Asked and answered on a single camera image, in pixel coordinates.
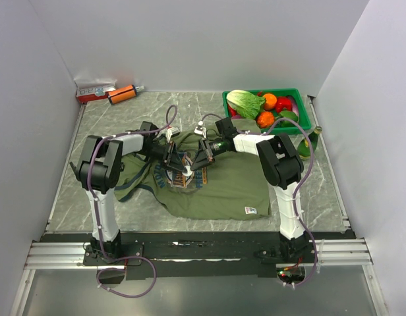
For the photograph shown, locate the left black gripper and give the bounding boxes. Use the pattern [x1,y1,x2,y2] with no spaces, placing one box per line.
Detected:
[137,141,187,174]

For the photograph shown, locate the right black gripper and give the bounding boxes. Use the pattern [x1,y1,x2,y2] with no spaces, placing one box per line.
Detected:
[190,138,226,172]

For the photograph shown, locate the olive green t-shirt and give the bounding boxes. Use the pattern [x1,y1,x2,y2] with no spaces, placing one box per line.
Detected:
[113,117,272,221]

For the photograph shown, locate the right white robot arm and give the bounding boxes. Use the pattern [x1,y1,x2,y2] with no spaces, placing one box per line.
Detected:
[190,118,310,263]

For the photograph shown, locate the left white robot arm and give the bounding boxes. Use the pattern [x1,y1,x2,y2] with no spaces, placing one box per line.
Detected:
[70,121,189,265]

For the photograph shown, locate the toy red chili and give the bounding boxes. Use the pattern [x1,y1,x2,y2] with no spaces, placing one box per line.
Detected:
[227,105,238,118]

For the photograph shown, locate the toy napa cabbage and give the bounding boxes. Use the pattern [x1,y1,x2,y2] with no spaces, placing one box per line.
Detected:
[226,90,266,120]

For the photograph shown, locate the toy orange pumpkin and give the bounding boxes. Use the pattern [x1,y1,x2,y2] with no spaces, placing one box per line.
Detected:
[256,111,276,129]

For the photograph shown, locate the green plastic crate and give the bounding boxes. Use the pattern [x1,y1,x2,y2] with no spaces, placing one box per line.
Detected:
[221,88,312,135]

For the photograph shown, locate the orange cylindrical bottle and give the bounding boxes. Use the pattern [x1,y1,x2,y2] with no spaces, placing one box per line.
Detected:
[107,85,145,105]

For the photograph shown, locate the toy orange fruit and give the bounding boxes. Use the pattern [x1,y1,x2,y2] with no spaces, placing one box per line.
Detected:
[262,93,277,111]

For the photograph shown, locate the toy green bell pepper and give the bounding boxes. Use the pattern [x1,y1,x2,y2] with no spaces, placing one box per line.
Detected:
[276,110,299,128]

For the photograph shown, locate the toy red bell pepper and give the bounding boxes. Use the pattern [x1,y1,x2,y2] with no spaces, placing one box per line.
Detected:
[275,97,293,113]

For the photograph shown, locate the small dark glass jar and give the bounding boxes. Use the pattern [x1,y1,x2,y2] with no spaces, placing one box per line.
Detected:
[297,126,322,160]

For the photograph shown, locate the toy purple eggplant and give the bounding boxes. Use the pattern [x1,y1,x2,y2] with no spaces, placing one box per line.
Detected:
[286,95,300,118]

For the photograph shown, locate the red white carton box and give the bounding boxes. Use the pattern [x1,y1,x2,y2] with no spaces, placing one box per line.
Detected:
[74,72,117,103]

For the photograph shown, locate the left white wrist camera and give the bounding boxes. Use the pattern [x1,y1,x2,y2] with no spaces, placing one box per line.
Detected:
[165,126,181,142]

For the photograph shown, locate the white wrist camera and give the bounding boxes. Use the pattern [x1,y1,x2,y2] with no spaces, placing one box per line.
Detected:
[194,120,207,139]
[165,126,181,142]

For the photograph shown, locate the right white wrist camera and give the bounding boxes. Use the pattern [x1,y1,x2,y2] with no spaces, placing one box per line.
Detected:
[194,120,207,139]

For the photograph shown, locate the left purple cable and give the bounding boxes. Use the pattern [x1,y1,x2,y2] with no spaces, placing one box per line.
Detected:
[87,104,178,299]

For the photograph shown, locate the purple cable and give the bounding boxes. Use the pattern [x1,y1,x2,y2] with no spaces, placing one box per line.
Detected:
[87,104,178,299]
[198,113,320,289]

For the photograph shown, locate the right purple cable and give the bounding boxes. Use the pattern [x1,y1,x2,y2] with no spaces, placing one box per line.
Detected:
[198,113,320,289]

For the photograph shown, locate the aluminium rail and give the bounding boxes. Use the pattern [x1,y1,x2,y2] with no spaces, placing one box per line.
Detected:
[24,239,373,270]

